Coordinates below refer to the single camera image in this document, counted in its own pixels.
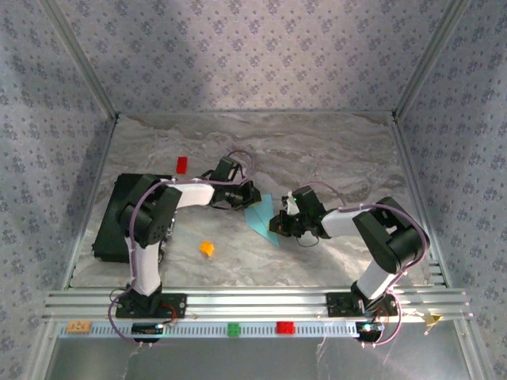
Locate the light blue paper sheet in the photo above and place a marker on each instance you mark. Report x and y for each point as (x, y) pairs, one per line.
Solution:
(261, 219)

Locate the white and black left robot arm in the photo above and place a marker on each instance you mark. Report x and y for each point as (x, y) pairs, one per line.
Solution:
(190, 194)

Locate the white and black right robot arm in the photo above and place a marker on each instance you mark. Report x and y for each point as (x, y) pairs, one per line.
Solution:
(336, 221)

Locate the small red toy brick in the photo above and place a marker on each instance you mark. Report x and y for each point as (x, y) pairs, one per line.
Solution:
(182, 165)

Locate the orange-yellow toy brick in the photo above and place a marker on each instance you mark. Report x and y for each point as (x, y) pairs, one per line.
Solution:
(206, 248)

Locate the wide red toy brick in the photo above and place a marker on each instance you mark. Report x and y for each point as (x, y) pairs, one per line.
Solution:
(285, 327)

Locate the green toy brick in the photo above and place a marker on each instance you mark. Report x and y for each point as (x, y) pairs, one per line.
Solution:
(233, 329)

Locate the black flat case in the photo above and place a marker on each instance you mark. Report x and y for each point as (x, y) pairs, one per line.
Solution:
(113, 213)

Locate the yellow tape piece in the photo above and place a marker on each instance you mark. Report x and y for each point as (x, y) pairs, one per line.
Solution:
(431, 318)

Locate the flat orange toy brick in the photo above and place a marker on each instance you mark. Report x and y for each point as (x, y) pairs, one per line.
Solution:
(78, 326)

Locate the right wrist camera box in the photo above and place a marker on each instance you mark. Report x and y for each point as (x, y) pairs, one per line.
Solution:
(293, 206)

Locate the aluminium mounting rail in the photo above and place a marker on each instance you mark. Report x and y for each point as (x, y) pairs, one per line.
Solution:
(257, 305)

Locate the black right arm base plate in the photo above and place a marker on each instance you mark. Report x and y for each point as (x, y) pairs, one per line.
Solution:
(336, 305)

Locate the aluminium table side rail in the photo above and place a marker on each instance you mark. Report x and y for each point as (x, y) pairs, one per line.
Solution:
(414, 178)
(92, 202)

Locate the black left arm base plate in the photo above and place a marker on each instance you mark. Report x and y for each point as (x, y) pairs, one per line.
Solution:
(176, 305)

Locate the aluminium corner post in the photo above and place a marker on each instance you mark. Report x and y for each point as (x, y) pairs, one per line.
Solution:
(431, 55)
(75, 55)

